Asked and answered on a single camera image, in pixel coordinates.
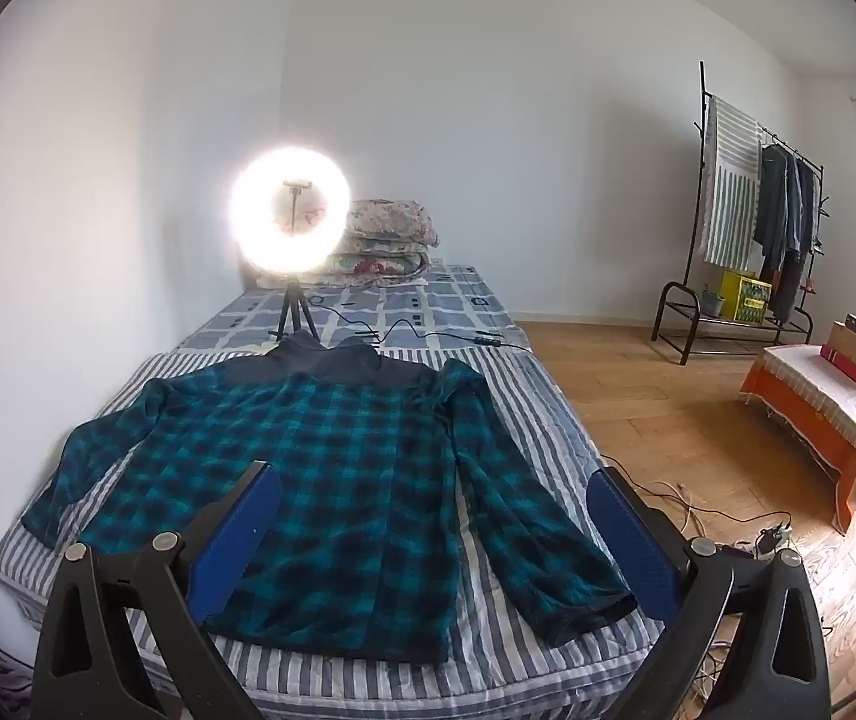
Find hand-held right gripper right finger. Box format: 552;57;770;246
588;465;833;720

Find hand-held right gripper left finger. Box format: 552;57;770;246
30;460;284;720

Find teal plaid fleece jacket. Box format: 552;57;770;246
20;334;637;665

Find black metal clothes rack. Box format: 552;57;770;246
651;60;830;367

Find white power strip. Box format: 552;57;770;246
754;525;795;557

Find blue white striped quilt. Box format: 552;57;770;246
0;349;669;720

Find orange cloth covered table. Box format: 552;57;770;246
739;345;856;535

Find white lace table cloth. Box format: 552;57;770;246
762;345;856;470

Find black tripod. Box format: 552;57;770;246
269;274;318;342

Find yellow plastic crate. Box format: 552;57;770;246
719;270;774;325

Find red flat box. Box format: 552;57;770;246
819;343;856;395

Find blue checked bed sheet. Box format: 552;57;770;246
176;264;530;355

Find dark hanging trousers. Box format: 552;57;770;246
769;165;823;325

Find folded floral quilt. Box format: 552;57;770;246
323;199;441;287

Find black phone holder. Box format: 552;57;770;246
282;178;309;239

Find dark green hanging jacket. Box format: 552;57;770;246
754;144;791;278

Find green white striped hanging cloth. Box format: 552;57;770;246
700;96;763;269

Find blue hanging shirt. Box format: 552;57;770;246
782;154;806;260

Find white floor cable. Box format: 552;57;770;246
636;481;699;533

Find black floor cable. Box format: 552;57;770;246
687;508;795;541

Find black ring light cable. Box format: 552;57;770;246
306;298;531;352

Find white ring light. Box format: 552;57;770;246
229;146;358;275

